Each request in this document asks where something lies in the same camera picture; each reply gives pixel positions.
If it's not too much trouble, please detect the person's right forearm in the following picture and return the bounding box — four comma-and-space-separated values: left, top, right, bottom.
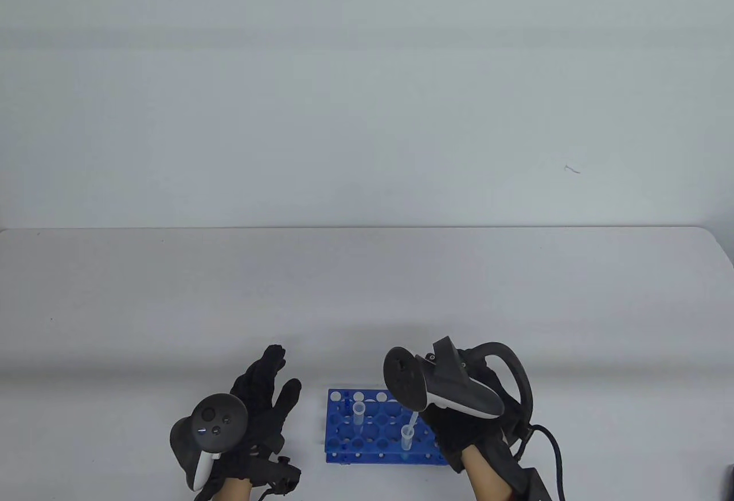
462, 445, 511, 501

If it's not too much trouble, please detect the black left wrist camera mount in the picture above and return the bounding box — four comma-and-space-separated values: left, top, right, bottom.
249, 454, 303, 496

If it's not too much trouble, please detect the person's right hand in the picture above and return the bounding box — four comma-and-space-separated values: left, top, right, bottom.
421, 361, 531, 474

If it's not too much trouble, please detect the black and white controller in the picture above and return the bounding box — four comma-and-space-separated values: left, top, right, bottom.
170, 394, 249, 491
383, 336, 533, 456

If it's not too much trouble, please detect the black and white right controller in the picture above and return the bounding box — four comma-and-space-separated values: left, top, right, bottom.
383, 336, 533, 456

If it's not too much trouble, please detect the person's left forearm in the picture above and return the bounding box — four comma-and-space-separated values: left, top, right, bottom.
218, 478, 253, 501

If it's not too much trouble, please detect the blue plastic test tube rack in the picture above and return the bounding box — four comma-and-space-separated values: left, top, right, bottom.
325, 389, 451, 464

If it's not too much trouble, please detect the person's left hand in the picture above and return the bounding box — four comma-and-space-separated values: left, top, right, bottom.
209, 345, 302, 482

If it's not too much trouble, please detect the black cable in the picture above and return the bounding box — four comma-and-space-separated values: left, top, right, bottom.
516, 424, 565, 501

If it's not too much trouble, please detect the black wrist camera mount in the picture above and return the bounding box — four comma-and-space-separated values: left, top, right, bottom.
249, 454, 303, 496
510, 464, 554, 501

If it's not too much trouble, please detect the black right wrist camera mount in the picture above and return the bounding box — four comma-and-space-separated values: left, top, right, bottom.
510, 464, 554, 501

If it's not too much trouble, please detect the black and white left controller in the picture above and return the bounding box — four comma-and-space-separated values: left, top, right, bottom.
170, 394, 249, 491

